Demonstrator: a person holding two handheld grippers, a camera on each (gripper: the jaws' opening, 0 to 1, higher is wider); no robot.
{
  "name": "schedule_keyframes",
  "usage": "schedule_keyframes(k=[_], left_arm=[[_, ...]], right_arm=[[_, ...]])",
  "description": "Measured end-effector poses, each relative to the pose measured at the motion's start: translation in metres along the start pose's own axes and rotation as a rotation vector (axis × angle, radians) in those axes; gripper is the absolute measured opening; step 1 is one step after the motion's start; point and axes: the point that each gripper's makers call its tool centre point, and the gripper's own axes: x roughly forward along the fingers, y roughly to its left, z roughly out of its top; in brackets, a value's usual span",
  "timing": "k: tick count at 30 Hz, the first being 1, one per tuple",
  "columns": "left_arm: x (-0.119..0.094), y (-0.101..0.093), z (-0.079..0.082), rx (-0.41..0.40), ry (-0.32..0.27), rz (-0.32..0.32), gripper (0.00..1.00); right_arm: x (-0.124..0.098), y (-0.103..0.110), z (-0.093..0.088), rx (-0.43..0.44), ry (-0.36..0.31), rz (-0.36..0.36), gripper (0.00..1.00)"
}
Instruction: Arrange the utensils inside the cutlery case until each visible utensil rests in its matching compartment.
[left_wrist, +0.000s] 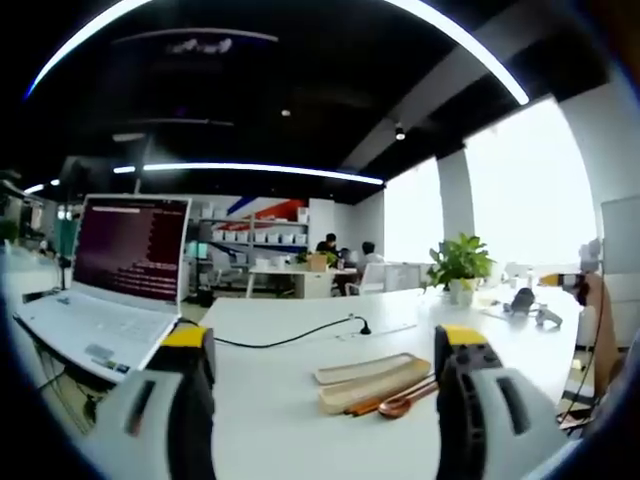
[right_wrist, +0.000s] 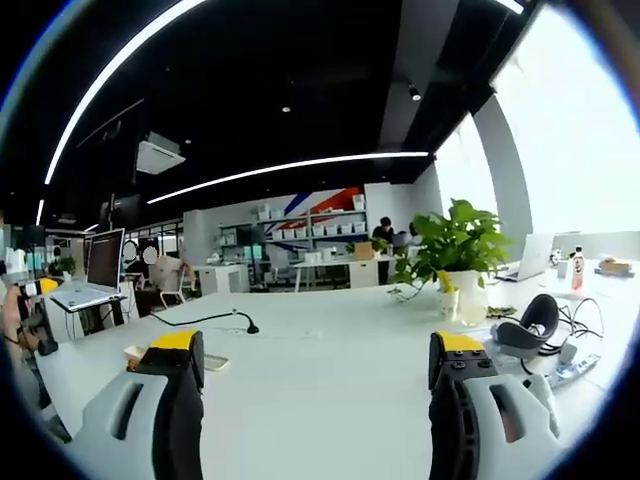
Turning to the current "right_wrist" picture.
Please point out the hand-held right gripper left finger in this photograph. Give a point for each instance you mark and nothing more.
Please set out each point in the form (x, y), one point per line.
(145, 415)

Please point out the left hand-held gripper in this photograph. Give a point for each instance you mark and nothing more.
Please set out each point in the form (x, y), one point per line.
(42, 320)

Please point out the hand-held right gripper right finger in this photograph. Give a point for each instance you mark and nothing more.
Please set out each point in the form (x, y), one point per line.
(480, 420)

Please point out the person's left hand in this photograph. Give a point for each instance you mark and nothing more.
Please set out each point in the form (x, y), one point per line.
(11, 315)

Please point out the small green plant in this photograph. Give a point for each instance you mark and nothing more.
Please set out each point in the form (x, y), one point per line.
(65, 265)

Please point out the silver laptop on stand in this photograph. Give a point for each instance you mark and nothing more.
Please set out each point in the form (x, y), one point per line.
(102, 265)

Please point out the black grey headphones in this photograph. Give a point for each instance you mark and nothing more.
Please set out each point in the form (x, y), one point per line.
(530, 330)

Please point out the white power adapter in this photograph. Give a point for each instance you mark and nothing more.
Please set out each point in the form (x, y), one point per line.
(567, 351)

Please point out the white paper cup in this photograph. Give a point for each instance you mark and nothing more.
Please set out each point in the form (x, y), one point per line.
(449, 302)

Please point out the white plant vase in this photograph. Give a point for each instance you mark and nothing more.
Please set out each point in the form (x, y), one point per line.
(470, 295)

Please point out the white chair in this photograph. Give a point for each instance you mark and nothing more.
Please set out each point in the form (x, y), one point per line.
(177, 287)

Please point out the hanging black monitor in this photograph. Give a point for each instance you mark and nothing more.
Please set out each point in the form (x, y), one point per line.
(120, 210)

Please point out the white open laptop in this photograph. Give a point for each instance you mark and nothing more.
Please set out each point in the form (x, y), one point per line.
(532, 260)

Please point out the pink drink bottle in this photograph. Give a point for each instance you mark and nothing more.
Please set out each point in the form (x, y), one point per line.
(578, 272)

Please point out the green potted plant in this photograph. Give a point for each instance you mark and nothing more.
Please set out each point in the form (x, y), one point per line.
(457, 235)

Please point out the white office desk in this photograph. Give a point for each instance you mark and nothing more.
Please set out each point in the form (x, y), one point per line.
(345, 272)

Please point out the ceiling air conditioner unit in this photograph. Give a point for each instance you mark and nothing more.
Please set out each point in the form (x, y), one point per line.
(159, 154)

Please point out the cardboard box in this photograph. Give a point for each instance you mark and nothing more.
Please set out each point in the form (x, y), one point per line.
(365, 251)

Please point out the yellow flat box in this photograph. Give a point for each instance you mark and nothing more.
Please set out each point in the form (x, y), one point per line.
(617, 266)

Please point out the long ceiling light strip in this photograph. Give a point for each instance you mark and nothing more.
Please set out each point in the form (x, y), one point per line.
(100, 85)

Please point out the shelf with white boxes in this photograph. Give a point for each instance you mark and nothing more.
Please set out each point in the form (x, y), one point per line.
(320, 227)

